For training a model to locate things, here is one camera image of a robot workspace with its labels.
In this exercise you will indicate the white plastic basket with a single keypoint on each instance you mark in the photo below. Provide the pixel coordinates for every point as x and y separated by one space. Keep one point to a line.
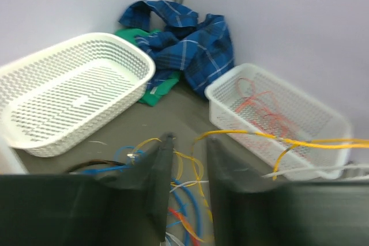
55 98
250 98
10 162

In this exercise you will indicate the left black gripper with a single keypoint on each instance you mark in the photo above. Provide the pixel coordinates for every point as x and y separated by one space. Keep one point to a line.
130 208

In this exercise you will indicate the blue plaid cloth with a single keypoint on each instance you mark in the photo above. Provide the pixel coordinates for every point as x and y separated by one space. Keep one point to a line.
178 43

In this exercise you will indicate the middle white plastic basket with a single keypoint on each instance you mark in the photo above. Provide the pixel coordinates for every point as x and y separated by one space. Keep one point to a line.
55 98

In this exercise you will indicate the green cloth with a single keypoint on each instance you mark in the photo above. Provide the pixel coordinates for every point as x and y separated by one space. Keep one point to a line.
155 90

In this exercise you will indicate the left white plastic basket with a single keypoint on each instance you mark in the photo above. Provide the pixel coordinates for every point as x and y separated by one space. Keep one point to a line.
10 162

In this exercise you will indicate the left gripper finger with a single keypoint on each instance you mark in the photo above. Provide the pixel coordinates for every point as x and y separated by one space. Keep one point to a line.
227 171

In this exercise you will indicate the right white plastic basket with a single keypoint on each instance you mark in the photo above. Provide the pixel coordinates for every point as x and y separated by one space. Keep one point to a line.
250 98

